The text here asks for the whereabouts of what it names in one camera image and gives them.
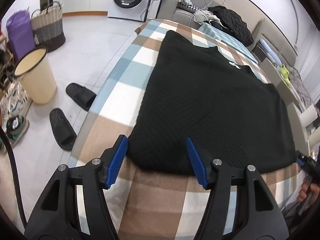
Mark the plaid brown blue tablecloth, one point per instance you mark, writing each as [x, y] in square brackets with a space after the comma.
[145, 205]

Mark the black quilted jacket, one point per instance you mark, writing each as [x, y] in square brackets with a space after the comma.
[234, 23]

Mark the grey sofa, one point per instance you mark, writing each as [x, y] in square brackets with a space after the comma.
[173, 11]

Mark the person's right hand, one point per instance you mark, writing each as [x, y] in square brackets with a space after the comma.
[303, 192]

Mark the black slipper near table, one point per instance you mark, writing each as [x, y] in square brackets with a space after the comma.
[81, 95]

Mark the black knit sweater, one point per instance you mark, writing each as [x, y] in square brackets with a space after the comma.
[195, 92]

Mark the sneakers on floor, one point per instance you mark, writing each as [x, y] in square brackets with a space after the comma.
[15, 104]

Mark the woven grey laundry basket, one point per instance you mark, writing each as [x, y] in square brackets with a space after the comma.
[47, 26]

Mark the green toy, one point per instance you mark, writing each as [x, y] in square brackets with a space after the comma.
[284, 72]

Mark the white grey clothes pile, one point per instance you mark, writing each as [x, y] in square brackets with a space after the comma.
[204, 16]

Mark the grey crumpled blanket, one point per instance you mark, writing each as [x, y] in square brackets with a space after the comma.
[296, 81]

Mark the light blue pillow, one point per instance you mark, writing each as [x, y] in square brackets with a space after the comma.
[270, 52]

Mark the cream plastic waste bin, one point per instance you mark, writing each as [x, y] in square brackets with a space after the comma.
[34, 73]

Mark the purple bag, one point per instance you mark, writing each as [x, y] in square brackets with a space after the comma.
[20, 34]

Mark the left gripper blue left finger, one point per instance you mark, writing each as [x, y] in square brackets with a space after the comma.
[113, 159]

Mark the black slipper farther left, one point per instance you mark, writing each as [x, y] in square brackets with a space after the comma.
[63, 131]

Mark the grey cabinet box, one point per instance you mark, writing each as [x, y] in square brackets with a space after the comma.
[287, 93]

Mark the white paper towel roll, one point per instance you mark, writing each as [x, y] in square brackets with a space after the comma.
[308, 116]

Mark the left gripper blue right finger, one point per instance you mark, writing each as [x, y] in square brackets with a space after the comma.
[197, 163]

